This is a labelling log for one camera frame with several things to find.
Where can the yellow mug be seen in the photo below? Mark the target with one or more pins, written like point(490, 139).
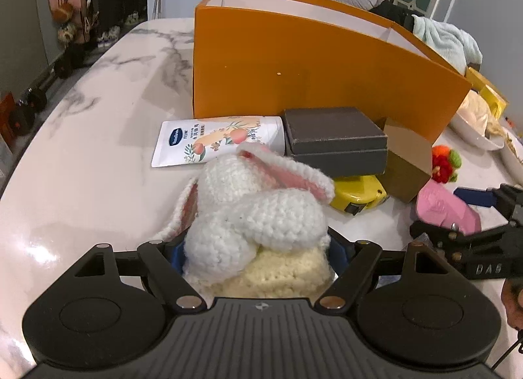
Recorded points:
point(494, 101)

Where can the black jacket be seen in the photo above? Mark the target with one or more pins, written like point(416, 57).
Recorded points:
point(392, 13)

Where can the red orange crochet toy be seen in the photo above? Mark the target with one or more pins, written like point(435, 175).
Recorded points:
point(443, 162)

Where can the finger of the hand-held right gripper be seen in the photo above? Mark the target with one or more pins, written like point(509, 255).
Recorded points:
point(453, 236)
point(474, 196)

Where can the dark grey gift box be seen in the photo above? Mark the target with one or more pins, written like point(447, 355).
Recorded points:
point(331, 129)

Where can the light blue towel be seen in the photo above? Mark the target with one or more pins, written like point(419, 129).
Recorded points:
point(445, 41)

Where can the white crochet bunny toy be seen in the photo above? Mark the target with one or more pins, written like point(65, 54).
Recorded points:
point(245, 207)

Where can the pink pouch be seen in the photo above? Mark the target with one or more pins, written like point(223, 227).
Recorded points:
point(441, 203)

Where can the yellow bowl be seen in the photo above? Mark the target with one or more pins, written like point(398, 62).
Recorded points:
point(476, 78)

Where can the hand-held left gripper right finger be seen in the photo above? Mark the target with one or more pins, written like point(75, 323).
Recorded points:
point(336, 250)

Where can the black dumbbell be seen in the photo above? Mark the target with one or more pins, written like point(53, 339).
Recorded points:
point(65, 66)
point(22, 119)

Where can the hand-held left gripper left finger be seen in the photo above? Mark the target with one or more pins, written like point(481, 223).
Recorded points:
point(176, 258)

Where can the pair of white sneakers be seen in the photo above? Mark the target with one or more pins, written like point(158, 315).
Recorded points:
point(108, 35)
point(131, 18)

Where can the basketball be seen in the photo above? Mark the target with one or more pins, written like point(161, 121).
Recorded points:
point(61, 13)

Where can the yellow tape measure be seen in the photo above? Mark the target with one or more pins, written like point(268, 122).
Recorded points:
point(359, 193)

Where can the orange cardboard box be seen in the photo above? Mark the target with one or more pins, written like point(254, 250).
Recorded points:
point(306, 68)

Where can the small brown cardboard box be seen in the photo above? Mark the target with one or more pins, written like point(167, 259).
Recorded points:
point(404, 162)

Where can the white lotion tube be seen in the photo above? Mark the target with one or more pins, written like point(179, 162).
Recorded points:
point(196, 138)

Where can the white bowl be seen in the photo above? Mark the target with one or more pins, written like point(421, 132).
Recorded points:
point(470, 136)

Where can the person's right hand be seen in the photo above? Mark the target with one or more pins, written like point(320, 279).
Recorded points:
point(515, 305)

